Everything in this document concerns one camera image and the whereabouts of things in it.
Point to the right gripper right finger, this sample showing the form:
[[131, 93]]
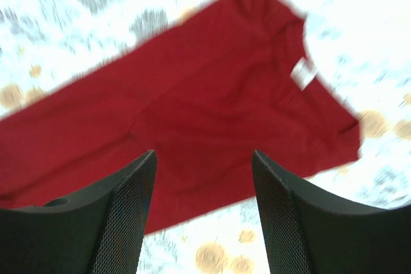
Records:
[[307, 229]]

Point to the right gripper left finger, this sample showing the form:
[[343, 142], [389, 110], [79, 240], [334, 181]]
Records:
[[97, 229]]

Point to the dark red t shirt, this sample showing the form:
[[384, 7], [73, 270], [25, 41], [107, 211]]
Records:
[[204, 96]]

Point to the floral table cloth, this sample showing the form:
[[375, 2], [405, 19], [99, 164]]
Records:
[[358, 49]]

